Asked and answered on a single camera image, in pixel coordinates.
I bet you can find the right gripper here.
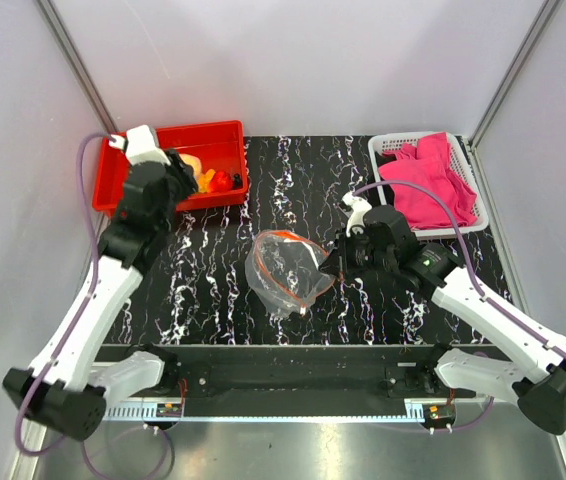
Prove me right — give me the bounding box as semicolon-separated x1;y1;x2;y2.
319;225;396;281

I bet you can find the peach fake fruit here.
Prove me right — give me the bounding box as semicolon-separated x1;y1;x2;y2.
180;154;202;179

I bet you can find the orange fake fruit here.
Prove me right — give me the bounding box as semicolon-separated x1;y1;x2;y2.
197;169;216;194

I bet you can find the red fake fruit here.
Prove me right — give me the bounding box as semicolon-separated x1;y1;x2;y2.
209;170;234;193

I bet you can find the clear zip top bag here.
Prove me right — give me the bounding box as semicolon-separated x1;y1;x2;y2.
245;230;334;318

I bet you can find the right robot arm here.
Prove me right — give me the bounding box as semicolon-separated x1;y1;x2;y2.
320;195;566;435

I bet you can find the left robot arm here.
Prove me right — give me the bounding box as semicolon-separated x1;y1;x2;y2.
2;149;198;441

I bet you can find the red plastic bin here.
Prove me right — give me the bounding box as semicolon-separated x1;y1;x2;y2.
92;120;249;216

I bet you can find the black marble mat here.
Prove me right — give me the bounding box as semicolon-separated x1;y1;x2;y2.
106;135;487;347

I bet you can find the white plastic basket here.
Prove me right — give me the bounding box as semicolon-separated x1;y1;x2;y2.
368;131;489;240

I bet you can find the pink cloth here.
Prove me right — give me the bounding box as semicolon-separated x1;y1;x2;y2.
378;132;477;230

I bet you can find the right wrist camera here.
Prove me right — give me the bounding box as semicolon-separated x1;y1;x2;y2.
342;192;372;237

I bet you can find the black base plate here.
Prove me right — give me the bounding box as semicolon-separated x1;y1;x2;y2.
121;344;474;419

